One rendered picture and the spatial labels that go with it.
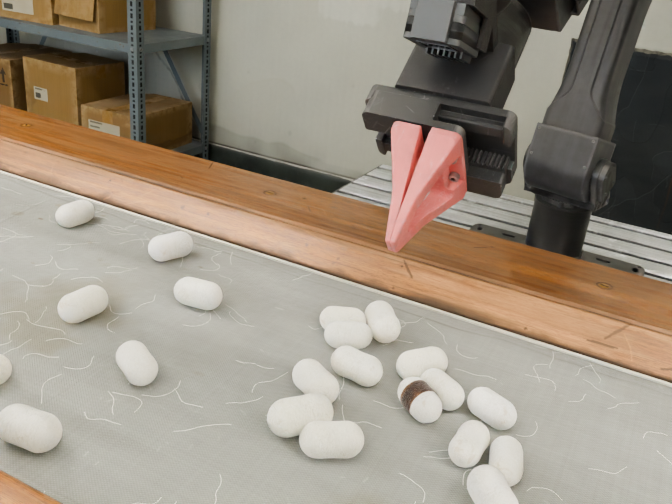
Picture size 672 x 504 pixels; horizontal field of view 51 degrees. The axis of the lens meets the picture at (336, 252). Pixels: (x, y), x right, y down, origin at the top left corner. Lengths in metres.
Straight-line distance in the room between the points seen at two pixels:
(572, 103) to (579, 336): 0.31
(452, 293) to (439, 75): 0.16
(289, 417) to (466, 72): 0.25
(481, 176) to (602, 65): 0.30
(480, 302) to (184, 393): 0.23
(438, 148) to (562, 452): 0.20
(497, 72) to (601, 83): 0.29
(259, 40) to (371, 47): 0.47
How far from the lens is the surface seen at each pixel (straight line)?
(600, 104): 0.76
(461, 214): 0.94
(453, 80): 0.48
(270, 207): 0.63
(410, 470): 0.39
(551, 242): 0.81
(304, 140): 2.79
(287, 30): 2.76
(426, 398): 0.41
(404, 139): 0.46
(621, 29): 0.77
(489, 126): 0.47
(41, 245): 0.62
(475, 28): 0.46
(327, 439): 0.38
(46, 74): 3.03
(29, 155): 0.78
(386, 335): 0.48
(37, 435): 0.39
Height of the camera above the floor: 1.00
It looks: 25 degrees down
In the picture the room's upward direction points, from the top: 6 degrees clockwise
